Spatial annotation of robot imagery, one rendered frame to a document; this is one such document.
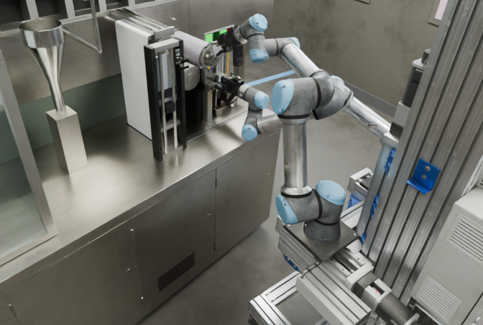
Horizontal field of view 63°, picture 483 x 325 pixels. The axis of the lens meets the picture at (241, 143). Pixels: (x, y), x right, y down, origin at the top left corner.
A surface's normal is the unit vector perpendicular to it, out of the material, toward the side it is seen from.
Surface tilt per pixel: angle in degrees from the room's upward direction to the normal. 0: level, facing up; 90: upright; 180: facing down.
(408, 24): 90
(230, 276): 0
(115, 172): 0
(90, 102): 90
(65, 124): 90
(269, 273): 0
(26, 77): 90
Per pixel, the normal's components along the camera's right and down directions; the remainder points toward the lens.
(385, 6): -0.80, 0.31
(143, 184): 0.06, -0.82
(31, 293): 0.73, 0.42
